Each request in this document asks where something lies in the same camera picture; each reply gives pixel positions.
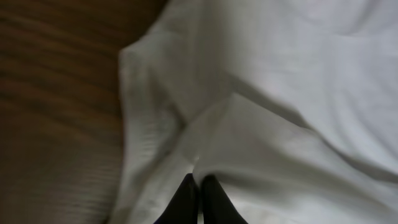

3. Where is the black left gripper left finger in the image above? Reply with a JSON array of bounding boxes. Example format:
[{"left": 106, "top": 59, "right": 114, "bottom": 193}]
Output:
[{"left": 154, "top": 173, "right": 199, "bottom": 224}]

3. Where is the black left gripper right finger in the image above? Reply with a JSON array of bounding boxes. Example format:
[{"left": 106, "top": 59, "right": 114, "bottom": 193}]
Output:
[{"left": 201, "top": 175, "right": 248, "bottom": 224}]

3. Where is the white printed t-shirt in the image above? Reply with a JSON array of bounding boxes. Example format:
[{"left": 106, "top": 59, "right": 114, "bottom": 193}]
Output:
[{"left": 110, "top": 0, "right": 397, "bottom": 223}]

